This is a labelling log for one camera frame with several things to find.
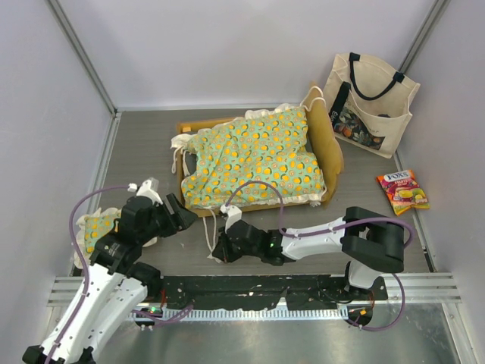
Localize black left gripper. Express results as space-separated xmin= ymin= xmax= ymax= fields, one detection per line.
xmin=139 ymin=193 xmax=198 ymax=243

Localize small lemon print pillow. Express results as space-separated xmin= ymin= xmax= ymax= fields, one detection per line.
xmin=71 ymin=207 xmax=158 ymax=268

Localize lemon print pet mattress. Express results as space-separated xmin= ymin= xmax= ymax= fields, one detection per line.
xmin=172 ymin=106 xmax=327 ymax=212

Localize wooden pet bed frame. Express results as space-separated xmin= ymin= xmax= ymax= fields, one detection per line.
xmin=172 ymin=83 xmax=344 ymax=217

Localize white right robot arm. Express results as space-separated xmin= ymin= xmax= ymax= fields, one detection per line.
xmin=211 ymin=206 xmax=415 ymax=300

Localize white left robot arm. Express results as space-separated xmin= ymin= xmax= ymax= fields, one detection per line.
xmin=22 ymin=194 xmax=197 ymax=363

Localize Fox's candy packet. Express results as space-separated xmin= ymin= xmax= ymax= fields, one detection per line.
xmin=376 ymin=169 xmax=430 ymax=216

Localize beige canvas tote bag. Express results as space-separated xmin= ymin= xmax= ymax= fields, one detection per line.
xmin=323 ymin=52 xmax=421 ymax=158

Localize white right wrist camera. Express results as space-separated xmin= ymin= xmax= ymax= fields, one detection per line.
xmin=220 ymin=205 xmax=242 ymax=231

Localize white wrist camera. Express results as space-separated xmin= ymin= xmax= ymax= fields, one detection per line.
xmin=127 ymin=177 xmax=163 ymax=205
xmin=220 ymin=205 xmax=242 ymax=231

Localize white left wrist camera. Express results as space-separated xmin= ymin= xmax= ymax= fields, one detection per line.
xmin=127 ymin=177 xmax=163 ymax=205

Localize aluminium rail with cable duct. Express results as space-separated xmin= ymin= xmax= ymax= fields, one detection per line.
xmin=47 ymin=271 xmax=464 ymax=323

